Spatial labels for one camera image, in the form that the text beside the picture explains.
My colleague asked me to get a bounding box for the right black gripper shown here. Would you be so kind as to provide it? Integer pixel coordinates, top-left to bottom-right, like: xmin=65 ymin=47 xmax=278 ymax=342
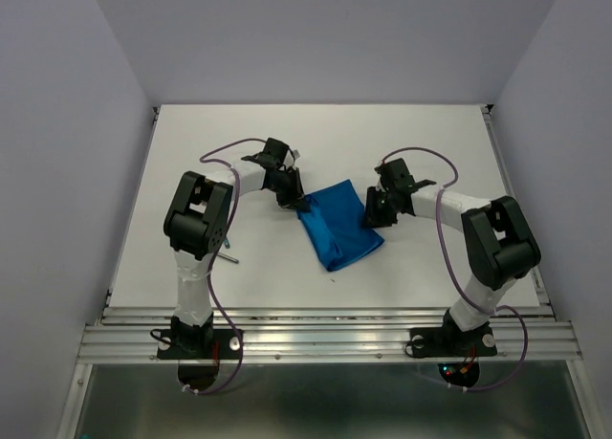
xmin=360 ymin=185 xmax=398 ymax=228

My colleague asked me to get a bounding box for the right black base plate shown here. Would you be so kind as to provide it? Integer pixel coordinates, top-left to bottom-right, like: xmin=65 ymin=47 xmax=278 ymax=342
xmin=404 ymin=326 xmax=497 ymax=360

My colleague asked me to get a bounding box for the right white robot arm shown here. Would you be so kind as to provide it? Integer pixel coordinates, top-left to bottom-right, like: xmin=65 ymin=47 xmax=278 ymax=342
xmin=362 ymin=159 xmax=541 ymax=354

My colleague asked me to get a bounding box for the blue cloth napkin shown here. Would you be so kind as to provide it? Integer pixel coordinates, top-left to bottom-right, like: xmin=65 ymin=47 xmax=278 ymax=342
xmin=297 ymin=180 xmax=384 ymax=272

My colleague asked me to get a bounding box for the aluminium rail frame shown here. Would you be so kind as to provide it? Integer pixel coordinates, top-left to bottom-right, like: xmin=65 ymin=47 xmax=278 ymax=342
xmin=58 ymin=104 xmax=593 ymax=438

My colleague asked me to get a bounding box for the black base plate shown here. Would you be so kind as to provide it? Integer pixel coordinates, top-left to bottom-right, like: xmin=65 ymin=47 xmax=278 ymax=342
xmin=404 ymin=326 xmax=497 ymax=360
xmin=149 ymin=328 xmax=241 ymax=361

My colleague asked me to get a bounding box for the silver metal fork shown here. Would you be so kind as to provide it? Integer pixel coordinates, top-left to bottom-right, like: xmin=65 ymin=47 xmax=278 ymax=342
xmin=217 ymin=252 xmax=240 ymax=264

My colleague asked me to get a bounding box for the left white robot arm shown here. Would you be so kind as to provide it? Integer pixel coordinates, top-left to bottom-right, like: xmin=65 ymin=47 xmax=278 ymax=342
xmin=164 ymin=138 xmax=310 ymax=357

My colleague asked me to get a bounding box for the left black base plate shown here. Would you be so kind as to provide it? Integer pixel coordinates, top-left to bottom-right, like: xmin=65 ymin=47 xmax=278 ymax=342
xmin=149 ymin=328 xmax=241 ymax=361

